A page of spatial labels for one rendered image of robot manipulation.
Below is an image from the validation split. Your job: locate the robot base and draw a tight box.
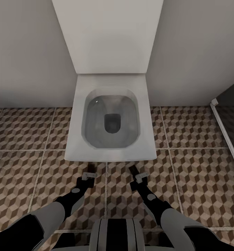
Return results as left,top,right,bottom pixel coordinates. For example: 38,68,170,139
50,233,176,251

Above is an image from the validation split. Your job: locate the mousetrap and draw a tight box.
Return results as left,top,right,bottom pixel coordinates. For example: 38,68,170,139
129,165,140,177
87,164,95,173

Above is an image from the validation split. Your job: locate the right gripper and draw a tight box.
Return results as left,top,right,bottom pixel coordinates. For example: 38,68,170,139
130,177,148,194

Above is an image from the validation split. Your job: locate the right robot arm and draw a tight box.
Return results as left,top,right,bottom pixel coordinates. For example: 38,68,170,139
130,171,234,251

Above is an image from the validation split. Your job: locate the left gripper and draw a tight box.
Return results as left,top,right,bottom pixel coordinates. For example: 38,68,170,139
76,177,94,189

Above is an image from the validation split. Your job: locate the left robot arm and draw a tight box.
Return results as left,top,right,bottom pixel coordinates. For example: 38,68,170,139
0,172,98,251

